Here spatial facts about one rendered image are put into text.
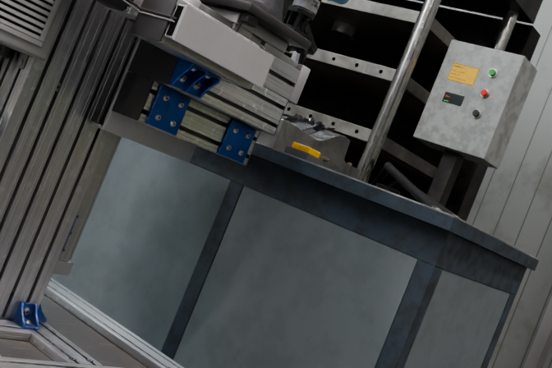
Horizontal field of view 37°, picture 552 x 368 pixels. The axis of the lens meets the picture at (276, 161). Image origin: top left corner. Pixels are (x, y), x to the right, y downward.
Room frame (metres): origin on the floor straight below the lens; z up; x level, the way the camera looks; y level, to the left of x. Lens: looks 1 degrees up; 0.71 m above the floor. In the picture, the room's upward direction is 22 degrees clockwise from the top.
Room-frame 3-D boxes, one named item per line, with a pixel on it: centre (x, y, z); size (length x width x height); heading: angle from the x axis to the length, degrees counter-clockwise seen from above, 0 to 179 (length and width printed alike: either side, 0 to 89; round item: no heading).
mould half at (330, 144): (2.62, -0.02, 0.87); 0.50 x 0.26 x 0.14; 144
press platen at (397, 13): (3.73, -0.10, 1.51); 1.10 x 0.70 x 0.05; 54
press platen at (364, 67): (3.72, -0.10, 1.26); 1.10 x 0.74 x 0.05; 54
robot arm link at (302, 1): (2.39, 0.09, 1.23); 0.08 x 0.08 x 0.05
